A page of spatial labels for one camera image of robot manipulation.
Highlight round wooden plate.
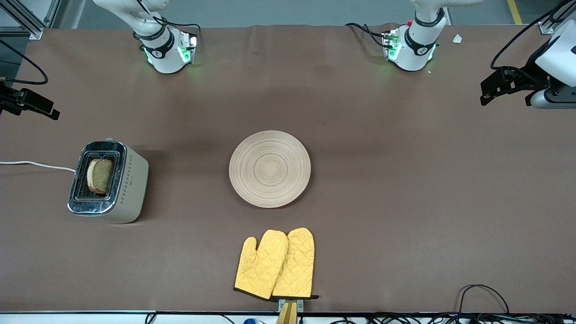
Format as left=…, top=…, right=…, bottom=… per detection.
left=229, top=130, right=311, bottom=209

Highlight brown table cover sheet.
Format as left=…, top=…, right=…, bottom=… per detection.
left=0, top=23, right=576, bottom=314

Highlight black left base cable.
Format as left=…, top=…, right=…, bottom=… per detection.
left=345, top=22, right=388, bottom=48

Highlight cream and chrome toaster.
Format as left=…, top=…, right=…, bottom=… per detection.
left=67, top=138, right=149, bottom=224

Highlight yellow quilted oven mitt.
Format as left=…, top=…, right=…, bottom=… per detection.
left=271, top=227, right=319, bottom=300
left=234, top=229, right=289, bottom=301

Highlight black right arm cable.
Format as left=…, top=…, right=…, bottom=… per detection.
left=0, top=40, right=49, bottom=86

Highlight wooden stick with metal bracket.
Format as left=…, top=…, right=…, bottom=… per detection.
left=275, top=298, right=304, bottom=324

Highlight black looped cable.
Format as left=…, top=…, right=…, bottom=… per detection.
left=458, top=284, right=511, bottom=315

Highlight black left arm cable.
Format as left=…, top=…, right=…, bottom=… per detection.
left=490, top=0, right=576, bottom=72

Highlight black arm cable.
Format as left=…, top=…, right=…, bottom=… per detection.
left=0, top=40, right=49, bottom=86
left=490, top=0, right=576, bottom=72

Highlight aluminium frame profile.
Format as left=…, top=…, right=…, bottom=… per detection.
left=538, top=0, right=576, bottom=36
left=0, top=0, right=45, bottom=40

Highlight brown toast slice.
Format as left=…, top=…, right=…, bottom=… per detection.
left=86, top=158, right=114, bottom=195

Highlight white toaster power cord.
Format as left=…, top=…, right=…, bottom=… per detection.
left=0, top=160, right=76, bottom=173

